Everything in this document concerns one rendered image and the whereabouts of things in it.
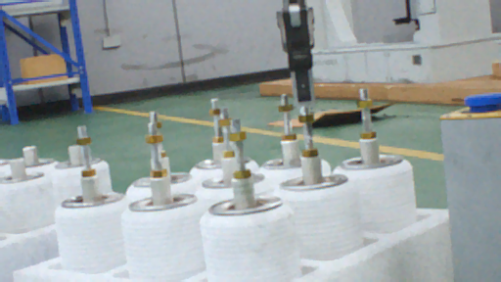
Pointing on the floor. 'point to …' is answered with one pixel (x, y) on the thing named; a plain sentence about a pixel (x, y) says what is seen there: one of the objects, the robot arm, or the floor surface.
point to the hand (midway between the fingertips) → (303, 92)
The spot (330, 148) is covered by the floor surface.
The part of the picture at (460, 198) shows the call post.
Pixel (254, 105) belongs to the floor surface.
